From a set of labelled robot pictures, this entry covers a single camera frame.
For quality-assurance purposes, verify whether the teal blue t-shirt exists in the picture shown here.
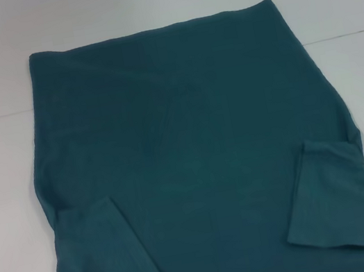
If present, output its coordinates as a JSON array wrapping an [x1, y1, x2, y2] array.
[[0, 0, 364, 272]]

